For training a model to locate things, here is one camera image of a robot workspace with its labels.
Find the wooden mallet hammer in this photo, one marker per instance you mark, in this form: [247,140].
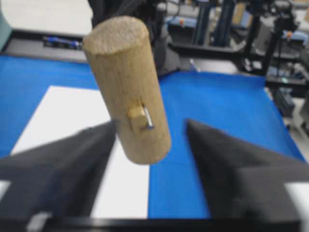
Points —
[119,53]

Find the green backdrop curtain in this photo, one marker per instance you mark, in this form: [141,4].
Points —
[5,30]

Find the blue table mat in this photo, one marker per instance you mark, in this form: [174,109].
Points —
[236,104]

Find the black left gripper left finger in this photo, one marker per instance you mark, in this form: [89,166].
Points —
[61,178]

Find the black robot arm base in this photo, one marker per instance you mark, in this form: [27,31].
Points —
[166,61]

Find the white foam board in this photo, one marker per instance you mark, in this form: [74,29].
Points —
[64,111]

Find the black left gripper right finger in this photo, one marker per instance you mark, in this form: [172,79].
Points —
[244,180]

